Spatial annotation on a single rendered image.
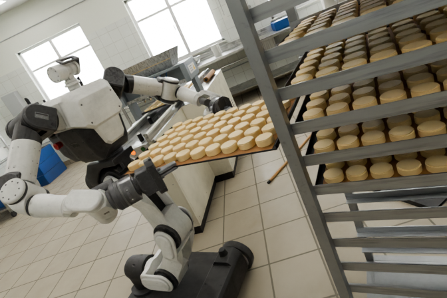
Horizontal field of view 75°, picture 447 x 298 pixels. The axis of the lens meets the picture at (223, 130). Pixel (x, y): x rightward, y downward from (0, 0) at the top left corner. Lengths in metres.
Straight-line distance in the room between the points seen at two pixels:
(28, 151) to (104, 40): 4.94
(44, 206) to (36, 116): 0.34
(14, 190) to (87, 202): 0.24
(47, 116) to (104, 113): 0.21
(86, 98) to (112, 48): 4.72
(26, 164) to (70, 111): 0.25
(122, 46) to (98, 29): 0.49
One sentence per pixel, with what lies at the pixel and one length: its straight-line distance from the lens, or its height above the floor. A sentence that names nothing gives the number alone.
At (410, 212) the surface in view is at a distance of 0.82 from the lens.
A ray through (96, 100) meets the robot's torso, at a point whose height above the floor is 1.26.
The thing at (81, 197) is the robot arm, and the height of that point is 1.06.
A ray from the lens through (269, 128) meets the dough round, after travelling 0.84.
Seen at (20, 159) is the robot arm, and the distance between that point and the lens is 1.15.
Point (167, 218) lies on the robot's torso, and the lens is 1.41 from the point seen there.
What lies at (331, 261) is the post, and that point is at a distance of 0.92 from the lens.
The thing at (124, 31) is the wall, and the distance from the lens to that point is 5.86.
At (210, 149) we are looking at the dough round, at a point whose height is 1.02.
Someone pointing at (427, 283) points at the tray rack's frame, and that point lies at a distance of 1.51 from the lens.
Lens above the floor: 1.33
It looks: 18 degrees down
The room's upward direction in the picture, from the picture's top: 24 degrees counter-clockwise
